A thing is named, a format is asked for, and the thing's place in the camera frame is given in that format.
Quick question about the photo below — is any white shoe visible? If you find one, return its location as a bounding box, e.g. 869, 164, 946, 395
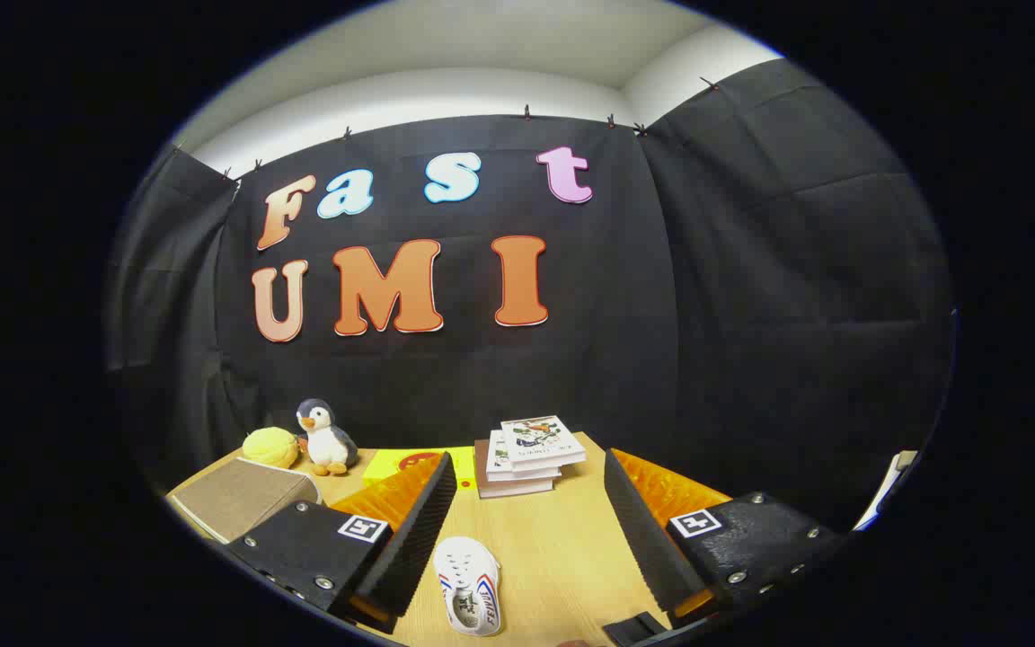
434, 536, 502, 637

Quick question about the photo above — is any brown cover book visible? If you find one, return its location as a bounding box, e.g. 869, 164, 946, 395
474, 439, 557, 500

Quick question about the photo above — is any white book floral cover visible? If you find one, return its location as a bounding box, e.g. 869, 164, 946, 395
500, 415, 588, 471

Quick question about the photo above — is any penguin plush toy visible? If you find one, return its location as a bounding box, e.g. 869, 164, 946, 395
296, 398, 359, 477

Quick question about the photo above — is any yellow book red circle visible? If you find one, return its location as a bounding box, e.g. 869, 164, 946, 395
362, 447, 478, 491

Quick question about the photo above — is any beige fabric storage box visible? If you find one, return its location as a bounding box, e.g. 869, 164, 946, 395
172, 456, 323, 545

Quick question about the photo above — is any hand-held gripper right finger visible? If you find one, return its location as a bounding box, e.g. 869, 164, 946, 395
605, 447, 846, 630

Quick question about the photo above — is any yellow plush ball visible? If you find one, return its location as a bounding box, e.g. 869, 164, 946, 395
242, 427, 301, 470

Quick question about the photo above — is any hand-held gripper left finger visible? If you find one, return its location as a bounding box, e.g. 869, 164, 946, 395
228, 451, 458, 634

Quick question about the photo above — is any white book green print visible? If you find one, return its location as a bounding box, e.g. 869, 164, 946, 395
486, 430, 563, 483

